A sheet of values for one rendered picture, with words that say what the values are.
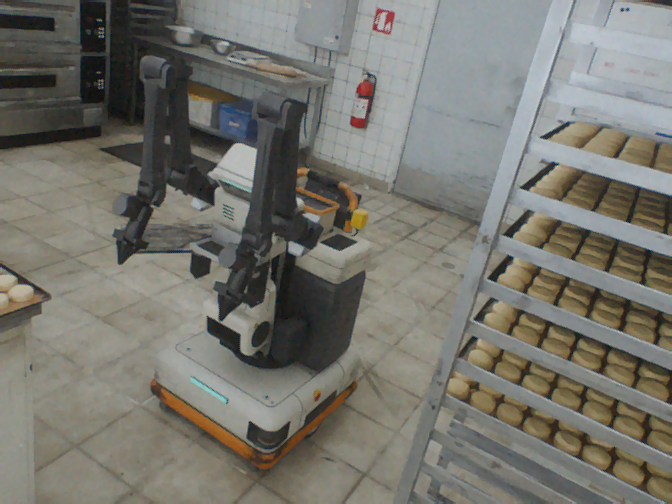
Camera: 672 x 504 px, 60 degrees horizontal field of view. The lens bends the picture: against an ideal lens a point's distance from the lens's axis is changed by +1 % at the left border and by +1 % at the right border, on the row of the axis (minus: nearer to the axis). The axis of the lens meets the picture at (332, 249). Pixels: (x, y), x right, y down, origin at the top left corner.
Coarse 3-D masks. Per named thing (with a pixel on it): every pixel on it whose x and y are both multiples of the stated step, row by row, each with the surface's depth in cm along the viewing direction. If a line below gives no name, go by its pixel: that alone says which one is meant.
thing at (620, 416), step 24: (480, 360) 116; (504, 360) 120; (528, 360) 123; (528, 384) 112; (552, 384) 117; (576, 384) 115; (576, 408) 109; (600, 408) 109; (624, 408) 110; (624, 432) 105; (648, 432) 108
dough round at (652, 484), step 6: (648, 480) 108; (654, 480) 107; (660, 480) 107; (666, 480) 108; (648, 486) 107; (654, 486) 106; (660, 486) 106; (666, 486) 106; (654, 492) 105; (660, 492) 105; (666, 492) 105; (660, 498) 105; (666, 498) 104
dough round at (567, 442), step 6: (558, 432) 114; (564, 432) 115; (558, 438) 113; (564, 438) 113; (570, 438) 113; (576, 438) 114; (558, 444) 112; (564, 444) 111; (570, 444) 112; (576, 444) 112; (582, 444) 113; (564, 450) 112; (570, 450) 111; (576, 450) 111
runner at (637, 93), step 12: (576, 72) 127; (576, 84) 128; (588, 84) 127; (600, 84) 126; (612, 84) 125; (624, 84) 124; (624, 96) 123; (636, 96) 123; (648, 96) 122; (660, 96) 121
